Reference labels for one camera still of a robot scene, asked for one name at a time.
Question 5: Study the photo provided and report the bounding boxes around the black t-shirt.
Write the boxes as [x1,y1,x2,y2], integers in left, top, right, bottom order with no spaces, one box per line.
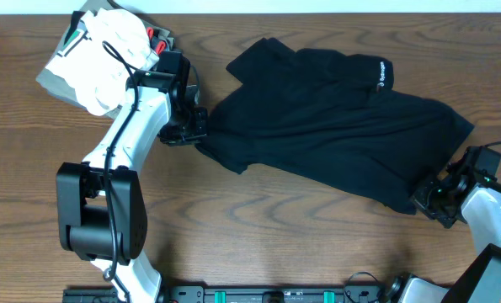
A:
[197,38,473,215]

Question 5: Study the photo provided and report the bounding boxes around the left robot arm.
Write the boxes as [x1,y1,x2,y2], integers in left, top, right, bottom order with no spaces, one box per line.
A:
[56,50,207,302]

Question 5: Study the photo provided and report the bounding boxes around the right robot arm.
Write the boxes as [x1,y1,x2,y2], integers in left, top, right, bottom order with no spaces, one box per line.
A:
[381,143,501,302]

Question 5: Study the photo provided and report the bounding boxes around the red and grey folded garment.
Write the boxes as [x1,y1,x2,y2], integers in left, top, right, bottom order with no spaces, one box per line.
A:
[146,27,182,56]

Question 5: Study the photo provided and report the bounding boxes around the olive folded garment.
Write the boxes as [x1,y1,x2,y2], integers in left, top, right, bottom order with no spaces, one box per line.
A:
[36,0,171,118]

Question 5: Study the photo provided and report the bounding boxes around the white folded garment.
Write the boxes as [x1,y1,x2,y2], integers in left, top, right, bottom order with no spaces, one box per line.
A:
[46,8,158,116]

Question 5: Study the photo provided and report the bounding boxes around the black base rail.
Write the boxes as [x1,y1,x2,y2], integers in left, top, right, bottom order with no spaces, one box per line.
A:
[61,284,399,303]

